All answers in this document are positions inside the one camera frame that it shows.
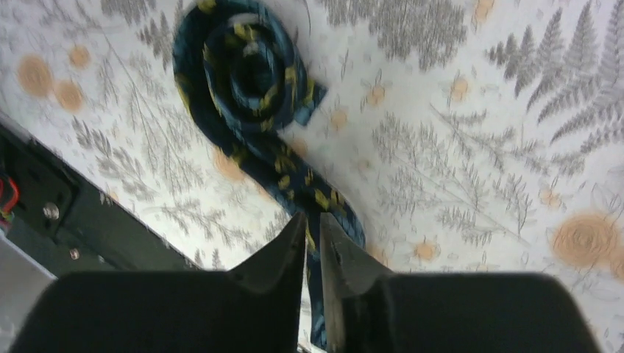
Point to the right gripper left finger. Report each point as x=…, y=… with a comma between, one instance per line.
x=253, y=307

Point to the blue floral necktie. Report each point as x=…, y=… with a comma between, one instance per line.
x=242, y=80

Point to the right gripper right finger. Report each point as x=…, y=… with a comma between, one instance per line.
x=370, y=308

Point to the floral table mat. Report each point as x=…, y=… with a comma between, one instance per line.
x=469, y=136

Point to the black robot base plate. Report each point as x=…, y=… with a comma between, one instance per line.
x=65, y=223

